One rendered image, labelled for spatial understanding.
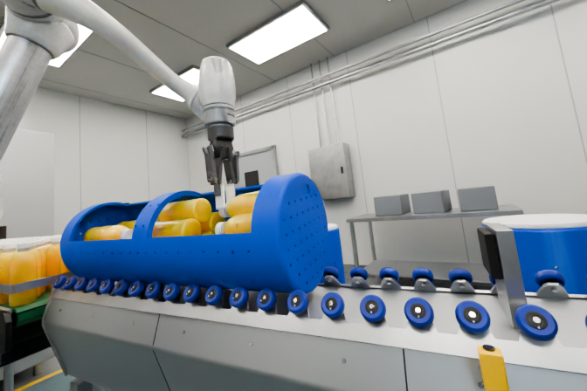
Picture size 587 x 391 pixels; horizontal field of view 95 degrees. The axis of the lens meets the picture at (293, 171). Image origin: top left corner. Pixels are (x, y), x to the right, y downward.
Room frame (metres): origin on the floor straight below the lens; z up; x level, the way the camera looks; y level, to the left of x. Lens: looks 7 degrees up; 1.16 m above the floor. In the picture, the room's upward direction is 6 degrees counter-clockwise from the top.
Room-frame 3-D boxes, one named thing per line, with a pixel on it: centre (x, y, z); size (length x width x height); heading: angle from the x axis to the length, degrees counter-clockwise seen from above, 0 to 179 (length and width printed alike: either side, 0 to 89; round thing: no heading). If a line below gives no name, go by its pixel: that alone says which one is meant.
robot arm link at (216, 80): (0.78, 0.20, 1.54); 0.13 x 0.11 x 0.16; 19
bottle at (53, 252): (1.20, 1.07, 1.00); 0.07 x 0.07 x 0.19
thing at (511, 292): (0.50, -0.35, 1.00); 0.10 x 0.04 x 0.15; 153
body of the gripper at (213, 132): (0.77, 0.20, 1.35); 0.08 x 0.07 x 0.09; 154
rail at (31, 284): (1.14, 0.91, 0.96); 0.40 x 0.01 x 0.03; 153
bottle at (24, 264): (1.01, 1.02, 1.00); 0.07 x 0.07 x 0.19
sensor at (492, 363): (0.41, -0.24, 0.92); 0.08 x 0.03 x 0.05; 153
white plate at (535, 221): (0.84, -0.72, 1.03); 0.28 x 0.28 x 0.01
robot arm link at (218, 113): (0.77, 0.20, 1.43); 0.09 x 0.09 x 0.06
